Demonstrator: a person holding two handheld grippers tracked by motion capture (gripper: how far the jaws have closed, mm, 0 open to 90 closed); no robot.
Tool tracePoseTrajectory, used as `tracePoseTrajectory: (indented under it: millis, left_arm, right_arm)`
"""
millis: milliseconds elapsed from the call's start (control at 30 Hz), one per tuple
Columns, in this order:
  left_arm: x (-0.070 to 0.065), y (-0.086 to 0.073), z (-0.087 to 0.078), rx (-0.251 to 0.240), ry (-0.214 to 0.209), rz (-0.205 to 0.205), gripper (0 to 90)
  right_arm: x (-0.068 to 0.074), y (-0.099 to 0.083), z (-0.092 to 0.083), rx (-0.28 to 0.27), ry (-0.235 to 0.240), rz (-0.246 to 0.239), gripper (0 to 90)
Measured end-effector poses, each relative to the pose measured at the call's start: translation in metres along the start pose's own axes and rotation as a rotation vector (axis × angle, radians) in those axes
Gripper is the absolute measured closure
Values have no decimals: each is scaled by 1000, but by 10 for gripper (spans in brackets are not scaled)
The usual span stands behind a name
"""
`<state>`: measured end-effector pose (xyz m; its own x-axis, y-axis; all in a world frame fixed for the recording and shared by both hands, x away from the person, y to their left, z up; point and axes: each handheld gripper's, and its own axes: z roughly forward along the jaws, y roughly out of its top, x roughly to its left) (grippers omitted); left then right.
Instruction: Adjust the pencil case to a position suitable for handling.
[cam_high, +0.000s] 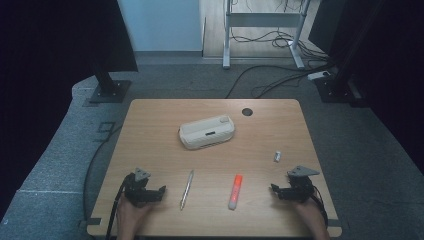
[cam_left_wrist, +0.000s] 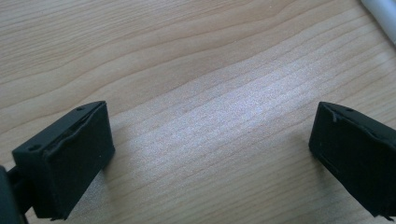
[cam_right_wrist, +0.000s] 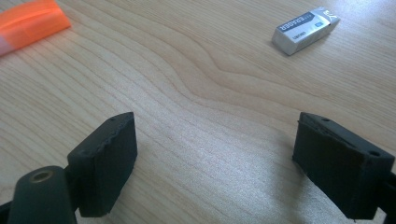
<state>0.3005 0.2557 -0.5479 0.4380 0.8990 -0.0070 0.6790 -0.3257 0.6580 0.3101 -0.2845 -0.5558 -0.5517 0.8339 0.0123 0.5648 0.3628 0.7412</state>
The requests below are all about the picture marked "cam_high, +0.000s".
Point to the black curtain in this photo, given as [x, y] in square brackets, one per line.
[50, 50]
[383, 50]

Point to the beige pencil case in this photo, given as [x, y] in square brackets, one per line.
[206, 131]

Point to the white desk frame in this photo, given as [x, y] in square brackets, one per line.
[263, 20]

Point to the person's left hand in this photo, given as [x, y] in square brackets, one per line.
[131, 213]

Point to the person's right hand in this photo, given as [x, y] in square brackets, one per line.
[308, 211]

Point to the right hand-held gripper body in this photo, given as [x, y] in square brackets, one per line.
[300, 188]

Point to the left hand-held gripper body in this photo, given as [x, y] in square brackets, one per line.
[138, 191]

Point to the small white eraser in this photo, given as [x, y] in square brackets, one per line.
[277, 156]

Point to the black stand with base plate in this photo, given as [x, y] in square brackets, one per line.
[335, 90]
[110, 90]

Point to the white power strip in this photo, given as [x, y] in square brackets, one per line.
[318, 75]

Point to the black tape strip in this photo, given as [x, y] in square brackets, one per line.
[91, 222]
[334, 223]

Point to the silver pen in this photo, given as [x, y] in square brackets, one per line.
[186, 190]

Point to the orange highlighter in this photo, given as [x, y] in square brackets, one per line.
[235, 191]

